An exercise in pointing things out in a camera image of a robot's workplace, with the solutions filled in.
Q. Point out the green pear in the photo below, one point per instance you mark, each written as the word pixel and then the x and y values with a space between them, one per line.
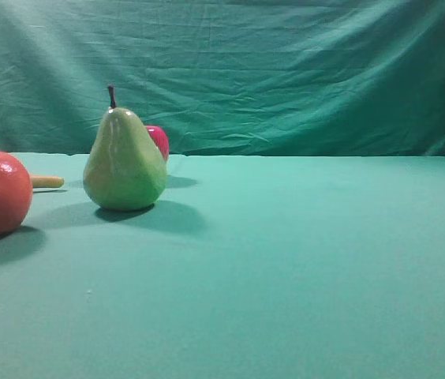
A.
pixel 125 170

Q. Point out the green backdrop cloth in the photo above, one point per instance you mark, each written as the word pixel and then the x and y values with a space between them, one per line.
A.
pixel 266 78

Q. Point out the red apple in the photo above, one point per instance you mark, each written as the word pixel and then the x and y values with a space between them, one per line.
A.
pixel 158 136

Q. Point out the yellow-orange elongated fruit tip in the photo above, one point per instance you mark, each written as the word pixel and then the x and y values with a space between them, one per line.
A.
pixel 39 181

